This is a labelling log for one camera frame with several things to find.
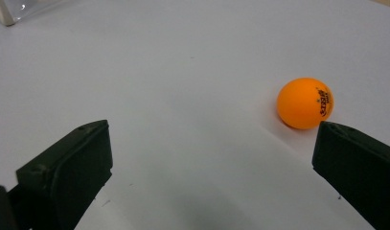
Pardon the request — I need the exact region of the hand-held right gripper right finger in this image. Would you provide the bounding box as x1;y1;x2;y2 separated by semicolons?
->
311;121;390;230

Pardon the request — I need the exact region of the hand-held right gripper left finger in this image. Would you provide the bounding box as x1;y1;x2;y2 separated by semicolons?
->
9;119;114;230

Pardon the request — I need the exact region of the orange table tennis ball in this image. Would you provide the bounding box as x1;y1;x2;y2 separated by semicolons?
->
276;77;335;130

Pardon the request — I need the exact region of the clear plastic box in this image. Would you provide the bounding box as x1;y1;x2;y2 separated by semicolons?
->
0;0;62;27

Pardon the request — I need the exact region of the wooden table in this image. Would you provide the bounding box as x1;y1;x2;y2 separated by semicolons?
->
369;0;390;10

